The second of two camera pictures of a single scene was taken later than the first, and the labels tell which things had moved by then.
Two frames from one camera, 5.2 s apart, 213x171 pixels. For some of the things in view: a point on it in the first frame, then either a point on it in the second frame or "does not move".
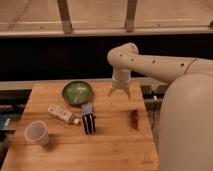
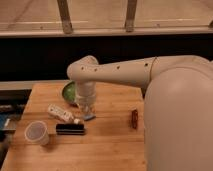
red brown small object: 134,118 does not move
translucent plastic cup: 37,132 does not move
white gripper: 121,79 → 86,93
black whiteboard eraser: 89,123 → 70,129
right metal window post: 130,16 does not move
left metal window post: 65,16 does not move
